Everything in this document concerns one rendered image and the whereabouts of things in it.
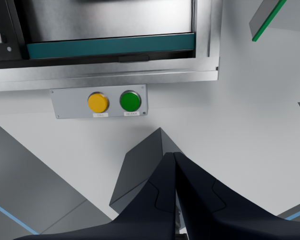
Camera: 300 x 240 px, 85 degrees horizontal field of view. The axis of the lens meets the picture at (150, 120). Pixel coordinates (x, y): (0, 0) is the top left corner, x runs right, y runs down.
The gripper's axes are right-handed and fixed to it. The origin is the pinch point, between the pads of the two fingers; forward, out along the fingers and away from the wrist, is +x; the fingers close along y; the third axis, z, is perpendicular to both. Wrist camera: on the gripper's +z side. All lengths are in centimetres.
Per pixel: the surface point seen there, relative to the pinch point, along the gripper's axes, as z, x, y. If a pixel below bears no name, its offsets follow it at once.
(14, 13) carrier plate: 16.0, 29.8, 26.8
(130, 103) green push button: -2.0, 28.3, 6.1
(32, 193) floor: -113, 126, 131
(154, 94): -2.2, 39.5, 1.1
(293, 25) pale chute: 10.4, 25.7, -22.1
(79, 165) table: -24, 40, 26
